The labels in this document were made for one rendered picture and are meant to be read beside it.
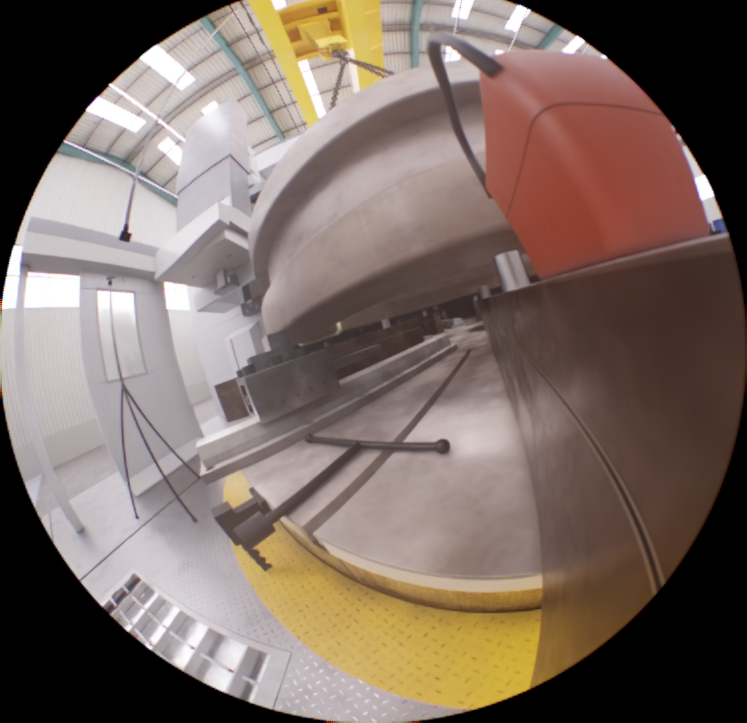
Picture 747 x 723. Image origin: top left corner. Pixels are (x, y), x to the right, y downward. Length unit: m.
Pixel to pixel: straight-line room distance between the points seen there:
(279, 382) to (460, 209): 0.95
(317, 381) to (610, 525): 1.09
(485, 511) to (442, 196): 0.78
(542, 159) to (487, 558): 0.46
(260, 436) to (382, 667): 1.00
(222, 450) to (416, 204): 1.20
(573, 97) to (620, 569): 0.22
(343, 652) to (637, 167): 0.85
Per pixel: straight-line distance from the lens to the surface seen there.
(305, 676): 0.78
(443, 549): 0.45
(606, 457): 0.15
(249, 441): 1.12
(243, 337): 4.08
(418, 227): 0.71
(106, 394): 2.77
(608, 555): 0.16
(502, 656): 0.69
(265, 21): 10.91
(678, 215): 0.17
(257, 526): 0.62
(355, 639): 0.75
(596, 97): 0.17
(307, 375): 1.09
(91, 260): 3.05
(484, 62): 0.16
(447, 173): 0.77
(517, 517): 0.47
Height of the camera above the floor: 0.69
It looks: 4 degrees down
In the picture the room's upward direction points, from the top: 18 degrees counter-clockwise
